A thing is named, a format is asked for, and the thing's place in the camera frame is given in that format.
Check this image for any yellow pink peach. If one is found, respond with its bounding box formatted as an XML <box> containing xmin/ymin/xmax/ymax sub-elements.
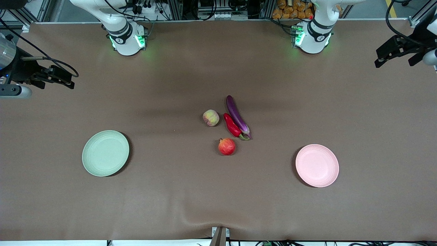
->
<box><xmin>203</xmin><ymin>109</ymin><xmax>220</xmax><ymax>127</ymax></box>

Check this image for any purple eggplant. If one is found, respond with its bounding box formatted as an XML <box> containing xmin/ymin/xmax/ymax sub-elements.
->
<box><xmin>226</xmin><ymin>95</ymin><xmax>252</xmax><ymax>140</ymax></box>

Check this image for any red chili pepper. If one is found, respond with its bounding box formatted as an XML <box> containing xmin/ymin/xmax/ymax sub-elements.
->
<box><xmin>223</xmin><ymin>113</ymin><xmax>250</xmax><ymax>140</ymax></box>

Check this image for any red pomegranate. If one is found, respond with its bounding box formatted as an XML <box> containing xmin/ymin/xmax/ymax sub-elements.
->
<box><xmin>218</xmin><ymin>138</ymin><xmax>237</xmax><ymax>156</ymax></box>

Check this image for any bag of orange fruits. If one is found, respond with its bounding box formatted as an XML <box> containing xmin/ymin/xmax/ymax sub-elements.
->
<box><xmin>272</xmin><ymin>0</ymin><xmax>314</xmax><ymax>20</ymax></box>

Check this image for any light green plate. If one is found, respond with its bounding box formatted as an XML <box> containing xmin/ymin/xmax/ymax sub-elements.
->
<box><xmin>82</xmin><ymin>130</ymin><xmax>130</xmax><ymax>177</ymax></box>

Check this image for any white power strip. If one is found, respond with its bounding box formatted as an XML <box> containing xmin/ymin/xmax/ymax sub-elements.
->
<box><xmin>131</xmin><ymin>1</ymin><xmax>161</xmax><ymax>15</ymax></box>

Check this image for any pink plate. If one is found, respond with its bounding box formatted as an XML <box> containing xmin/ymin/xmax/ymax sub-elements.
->
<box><xmin>296</xmin><ymin>144</ymin><xmax>339</xmax><ymax>188</ymax></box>

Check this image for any brown table cloth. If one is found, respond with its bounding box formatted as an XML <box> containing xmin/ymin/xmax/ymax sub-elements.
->
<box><xmin>0</xmin><ymin>20</ymin><xmax>437</xmax><ymax>241</ymax></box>

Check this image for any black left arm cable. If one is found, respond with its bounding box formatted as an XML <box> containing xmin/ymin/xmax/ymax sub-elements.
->
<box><xmin>385</xmin><ymin>0</ymin><xmax>437</xmax><ymax>47</ymax></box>

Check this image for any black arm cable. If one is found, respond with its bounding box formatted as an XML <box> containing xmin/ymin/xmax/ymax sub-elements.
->
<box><xmin>385</xmin><ymin>0</ymin><xmax>437</xmax><ymax>47</ymax></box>
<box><xmin>0</xmin><ymin>17</ymin><xmax>79</xmax><ymax>78</ymax></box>

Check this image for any aluminium profile frame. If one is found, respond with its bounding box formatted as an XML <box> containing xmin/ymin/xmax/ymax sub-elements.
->
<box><xmin>0</xmin><ymin>0</ymin><xmax>52</xmax><ymax>28</ymax></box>
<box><xmin>407</xmin><ymin>0</ymin><xmax>437</xmax><ymax>28</ymax></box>

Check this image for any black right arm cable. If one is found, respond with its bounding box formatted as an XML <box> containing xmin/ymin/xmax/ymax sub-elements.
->
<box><xmin>0</xmin><ymin>17</ymin><xmax>79</xmax><ymax>78</ymax></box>

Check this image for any grey metal table bracket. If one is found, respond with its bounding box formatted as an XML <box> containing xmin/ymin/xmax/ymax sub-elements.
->
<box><xmin>210</xmin><ymin>227</ymin><xmax>230</xmax><ymax>246</ymax></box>

